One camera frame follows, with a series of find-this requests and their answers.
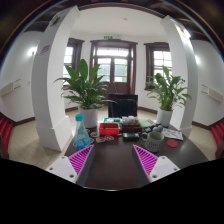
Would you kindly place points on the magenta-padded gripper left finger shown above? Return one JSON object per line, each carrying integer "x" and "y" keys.
{"x": 80, "y": 160}

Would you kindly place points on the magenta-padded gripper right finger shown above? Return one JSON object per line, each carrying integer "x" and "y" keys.
{"x": 146, "y": 160}

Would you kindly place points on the clear blue-capped water bottle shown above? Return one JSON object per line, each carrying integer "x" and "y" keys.
{"x": 81, "y": 135}

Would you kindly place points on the grey-green printed mug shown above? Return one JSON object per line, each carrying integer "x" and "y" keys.
{"x": 154, "y": 141}

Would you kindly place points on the black flat device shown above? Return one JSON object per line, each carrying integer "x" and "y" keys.
{"x": 130, "y": 136}

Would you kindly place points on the flat round red coaster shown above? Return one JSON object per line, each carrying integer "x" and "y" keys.
{"x": 172, "y": 143}

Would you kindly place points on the dark brown box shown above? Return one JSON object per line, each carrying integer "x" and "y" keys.
{"x": 131, "y": 128}

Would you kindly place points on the green cloth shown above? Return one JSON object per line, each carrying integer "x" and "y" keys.
{"x": 144, "y": 123}

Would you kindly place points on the red plastic box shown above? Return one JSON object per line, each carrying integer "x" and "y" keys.
{"x": 109, "y": 130}

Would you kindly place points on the clear container of white items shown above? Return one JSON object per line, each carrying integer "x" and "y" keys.
{"x": 130, "y": 120}

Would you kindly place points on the potted plant in white pot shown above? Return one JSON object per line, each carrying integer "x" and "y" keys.
{"x": 89, "y": 116}
{"x": 164, "y": 116}

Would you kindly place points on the green box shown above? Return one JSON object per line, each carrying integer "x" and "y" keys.
{"x": 108, "y": 119}

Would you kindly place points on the black chair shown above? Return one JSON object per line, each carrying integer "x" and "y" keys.
{"x": 122, "y": 106}

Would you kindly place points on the red carpeted stairs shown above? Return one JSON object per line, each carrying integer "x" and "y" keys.
{"x": 6, "y": 130}
{"x": 218, "y": 131}

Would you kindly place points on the brown wooden double door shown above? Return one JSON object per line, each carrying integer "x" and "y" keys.
{"x": 118, "y": 87}

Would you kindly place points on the brown-framed window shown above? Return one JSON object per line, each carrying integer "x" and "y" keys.
{"x": 162, "y": 58}
{"x": 79, "y": 50}

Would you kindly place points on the small dark column sign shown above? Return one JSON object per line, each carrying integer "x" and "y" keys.
{"x": 43, "y": 50}

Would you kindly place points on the green exit sign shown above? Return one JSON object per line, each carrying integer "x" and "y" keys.
{"x": 108, "y": 37}

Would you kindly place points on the white column spotlight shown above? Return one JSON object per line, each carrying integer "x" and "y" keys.
{"x": 55, "y": 20}
{"x": 185, "y": 32}

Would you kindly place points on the white wall unit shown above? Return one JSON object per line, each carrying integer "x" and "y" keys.
{"x": 213, "y": 94}
{"x": 8, "y": 88}

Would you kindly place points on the glowing wall lamp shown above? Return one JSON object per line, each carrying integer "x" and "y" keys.
{"x": 196, "y": 60}
{"x": 32, "y": 50}

